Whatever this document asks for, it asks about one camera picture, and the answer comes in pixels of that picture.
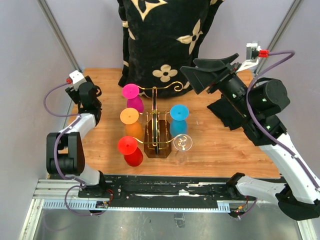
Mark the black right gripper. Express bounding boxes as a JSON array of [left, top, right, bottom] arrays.
[[180, 52, 256, 117]]

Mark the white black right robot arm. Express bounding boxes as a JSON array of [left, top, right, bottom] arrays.
[[180, 51, 320, 221]]

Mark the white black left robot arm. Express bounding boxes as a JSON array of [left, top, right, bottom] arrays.
[[46, 70, 107, 198]]

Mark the magenta wine glass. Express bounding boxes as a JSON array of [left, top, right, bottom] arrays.
[[122, 83, 144, 113]]

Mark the orange wine glass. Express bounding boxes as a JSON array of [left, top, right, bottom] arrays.
[[120, 107, 144, 139]]

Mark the blue wine glass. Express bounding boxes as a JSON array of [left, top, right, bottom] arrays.
[[170, 104, 189, 137]]

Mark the red wine glass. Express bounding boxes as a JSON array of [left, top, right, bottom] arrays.
[[117, 136, 144, 167]]

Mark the clear wine glass front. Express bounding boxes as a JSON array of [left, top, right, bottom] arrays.
[[173, 134, 193, 165]]

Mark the black folded cloth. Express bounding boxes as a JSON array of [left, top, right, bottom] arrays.
[[207, 95, 248, 131]]

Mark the black floral patterned pillow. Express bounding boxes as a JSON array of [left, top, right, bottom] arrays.
[[118, 0, 223, 99]]

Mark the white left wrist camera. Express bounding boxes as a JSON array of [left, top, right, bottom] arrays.
[[66, 70, 86, 86]]

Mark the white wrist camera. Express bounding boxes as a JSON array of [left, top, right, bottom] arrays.
[[236, 41, 270, 72], [66, 70, 86, 86]]

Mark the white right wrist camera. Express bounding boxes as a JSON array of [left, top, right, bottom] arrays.
[[236, 41, 270, 72]]

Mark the left aluminium frame post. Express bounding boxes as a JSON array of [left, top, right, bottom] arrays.
[[37, 0, 83, 72]]

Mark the aluminium frame post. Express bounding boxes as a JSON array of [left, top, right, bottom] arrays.
[[37, 0, 83, 72], [253, 0, 303, 76]]

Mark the gold wire wine glass rack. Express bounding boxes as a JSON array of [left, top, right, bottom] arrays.
[[138, 81, 183, 159]]

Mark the right aluminium frame post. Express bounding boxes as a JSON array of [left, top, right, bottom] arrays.
[[253, 0, 303, 76]]

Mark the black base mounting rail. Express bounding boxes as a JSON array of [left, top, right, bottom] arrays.
[[77, 172, 258, 211]]

